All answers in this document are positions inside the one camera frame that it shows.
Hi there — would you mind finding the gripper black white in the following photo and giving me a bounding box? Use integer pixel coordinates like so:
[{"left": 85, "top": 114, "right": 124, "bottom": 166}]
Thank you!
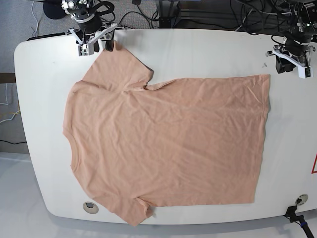
[
  {"left": 68, "top": 22, "right": 125, "bottom": 56},
  {"left": 266, "top": 37, "right": 315, "bottom": 78}
]

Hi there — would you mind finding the peach T-shirt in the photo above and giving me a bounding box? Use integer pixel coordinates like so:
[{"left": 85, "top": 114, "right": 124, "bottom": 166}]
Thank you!
[{"left": 63, "top": 44, "right": 270, "bottom": 226}]

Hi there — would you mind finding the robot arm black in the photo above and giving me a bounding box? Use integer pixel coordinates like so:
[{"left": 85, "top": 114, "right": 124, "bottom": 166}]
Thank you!
[
  {"left": 117, "top": 0, "right": 317, "bottom": 78},
  {"left": 41, "top": 0, "right": 123, "bottom": 56}
]

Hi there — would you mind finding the red warning sticker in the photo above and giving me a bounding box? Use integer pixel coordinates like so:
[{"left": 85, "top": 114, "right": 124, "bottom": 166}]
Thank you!
[{"left": 312, "top": 155, "right": 317, "bottom": 174}]

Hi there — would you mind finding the right table grommet hole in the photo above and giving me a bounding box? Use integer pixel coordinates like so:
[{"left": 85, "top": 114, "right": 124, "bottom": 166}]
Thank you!
[{"left": 295, "top": 194, "right": 308, "bottom": 206}]

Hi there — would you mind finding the table grommet hole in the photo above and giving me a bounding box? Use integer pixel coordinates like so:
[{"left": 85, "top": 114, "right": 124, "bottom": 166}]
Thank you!
[
  {"left": 295, "top": 194, "right": 308, "bottom": 206},
  {"left": 83, "top": 202, "right": 99, "bottom": 214}
]

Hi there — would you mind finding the left table grommet hole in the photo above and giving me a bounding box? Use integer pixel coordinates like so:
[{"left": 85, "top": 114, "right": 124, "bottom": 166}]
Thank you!
[{"left": 83, "top": 202, "right": 99, "bottom": 214}]

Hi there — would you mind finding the black aluminium frame base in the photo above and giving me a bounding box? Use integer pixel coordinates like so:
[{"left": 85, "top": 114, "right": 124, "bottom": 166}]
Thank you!
[{"left": 155, "top": 0, "right": 181, "bottom": 29}]

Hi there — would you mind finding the yellow cable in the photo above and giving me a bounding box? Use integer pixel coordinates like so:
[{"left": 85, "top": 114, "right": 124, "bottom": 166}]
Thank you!
[{"left": 0, "top": 99, "right": 21, "bottom": 119}]

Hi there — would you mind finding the white cable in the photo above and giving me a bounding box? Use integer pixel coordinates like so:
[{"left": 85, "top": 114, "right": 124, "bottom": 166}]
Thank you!
[{"left": 0, "top": 83, "right": 20, "bottom": 123}]

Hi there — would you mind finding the black clamp with cable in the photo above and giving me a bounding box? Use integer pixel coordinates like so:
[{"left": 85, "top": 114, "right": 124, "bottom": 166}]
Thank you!
[{"left": 284, "top": 206, "right": 314, "bottom": 238}]

